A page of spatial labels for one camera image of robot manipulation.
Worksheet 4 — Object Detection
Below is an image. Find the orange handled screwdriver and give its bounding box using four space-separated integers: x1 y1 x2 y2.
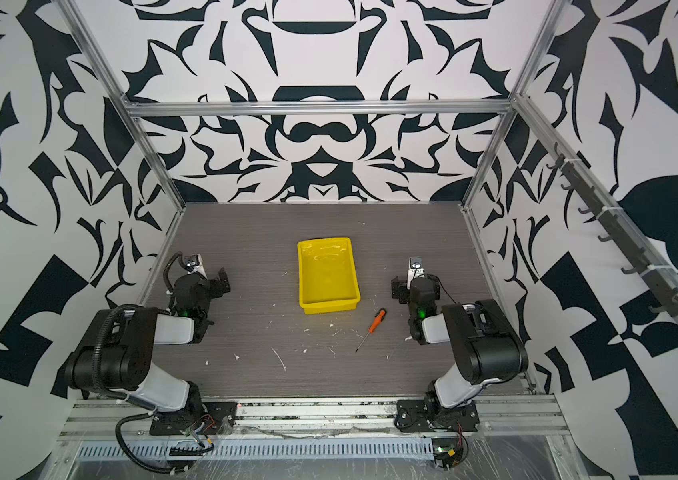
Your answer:
355 308 387 353

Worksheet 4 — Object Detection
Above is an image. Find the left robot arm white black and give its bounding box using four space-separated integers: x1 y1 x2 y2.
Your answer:
64 268 231 415

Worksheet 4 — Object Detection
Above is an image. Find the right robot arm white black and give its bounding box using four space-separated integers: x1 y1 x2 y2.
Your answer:
391 275 529 414

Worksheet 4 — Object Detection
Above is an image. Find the yellow plastic bin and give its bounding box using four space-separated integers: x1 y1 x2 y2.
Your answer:
297 237 361 315

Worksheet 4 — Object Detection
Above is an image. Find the green circuit board connector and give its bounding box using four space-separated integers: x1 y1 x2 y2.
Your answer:
432 437 469 470

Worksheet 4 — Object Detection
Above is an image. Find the right gripper camera mount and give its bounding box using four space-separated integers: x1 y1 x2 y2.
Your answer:
407 257 426 283

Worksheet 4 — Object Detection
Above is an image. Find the gripper camera mount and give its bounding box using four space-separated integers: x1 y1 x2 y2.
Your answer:
407 257 426 283
182 254 207 277

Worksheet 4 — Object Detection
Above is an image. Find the left gripper camera mount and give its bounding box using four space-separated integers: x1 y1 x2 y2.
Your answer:
182 254 207 277

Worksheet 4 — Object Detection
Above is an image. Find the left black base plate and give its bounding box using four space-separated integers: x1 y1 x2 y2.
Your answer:
149 401 238 436

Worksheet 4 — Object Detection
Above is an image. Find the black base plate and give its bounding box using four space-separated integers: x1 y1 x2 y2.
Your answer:
149 401 238 436
394 400 480 433

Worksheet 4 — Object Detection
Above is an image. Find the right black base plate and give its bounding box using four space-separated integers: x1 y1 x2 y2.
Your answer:
394 400 480 433

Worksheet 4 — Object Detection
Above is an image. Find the aluminium mounting rail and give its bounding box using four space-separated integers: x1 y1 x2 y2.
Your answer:
59 395 570 441

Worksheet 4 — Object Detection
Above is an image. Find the white slotted cable duct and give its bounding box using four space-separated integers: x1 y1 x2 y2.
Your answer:
68 437 442 462

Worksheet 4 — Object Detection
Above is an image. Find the aluminium frame crossbar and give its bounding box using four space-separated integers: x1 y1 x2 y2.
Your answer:
125 99 511 118

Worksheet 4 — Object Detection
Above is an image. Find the grey wall hook rail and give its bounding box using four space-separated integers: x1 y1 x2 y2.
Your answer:
549 142 678 317

